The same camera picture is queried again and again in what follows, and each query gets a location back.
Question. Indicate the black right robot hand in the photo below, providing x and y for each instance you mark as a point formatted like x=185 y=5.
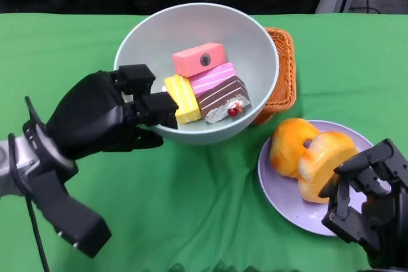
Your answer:
x=389 y=214

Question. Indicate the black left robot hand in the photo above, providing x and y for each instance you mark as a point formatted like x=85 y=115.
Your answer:
x=92 y=116

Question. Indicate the round striped orange bread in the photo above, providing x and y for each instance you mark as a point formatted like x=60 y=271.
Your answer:
x=322 y=167

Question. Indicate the long ridged orange bread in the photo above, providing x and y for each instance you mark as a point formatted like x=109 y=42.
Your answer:
x=287 y=147

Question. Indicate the grey round bowl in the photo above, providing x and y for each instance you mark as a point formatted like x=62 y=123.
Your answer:
x=191 y=26

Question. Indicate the yellow cake slice with fruit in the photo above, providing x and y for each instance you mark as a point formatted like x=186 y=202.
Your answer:
x=183 y=100

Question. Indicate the lavender round plate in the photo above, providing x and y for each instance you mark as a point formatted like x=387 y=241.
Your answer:
x=287 y=205

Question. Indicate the coral pink cake slice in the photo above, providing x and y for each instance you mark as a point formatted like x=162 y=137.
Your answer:
x=191 y=60

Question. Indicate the magenta striped cake slice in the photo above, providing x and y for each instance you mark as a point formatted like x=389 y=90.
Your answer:
x=213 y=77

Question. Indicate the chocolate striped cake slice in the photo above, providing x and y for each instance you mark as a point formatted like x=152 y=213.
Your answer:
x=220 y=97

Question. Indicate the orange wicker basket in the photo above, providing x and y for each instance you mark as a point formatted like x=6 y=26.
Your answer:
x=285 y=71

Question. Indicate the green tablecloth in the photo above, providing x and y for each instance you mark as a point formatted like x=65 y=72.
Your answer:
x=334 y=61

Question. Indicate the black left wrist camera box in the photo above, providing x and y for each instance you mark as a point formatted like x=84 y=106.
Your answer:
x=73 y=218

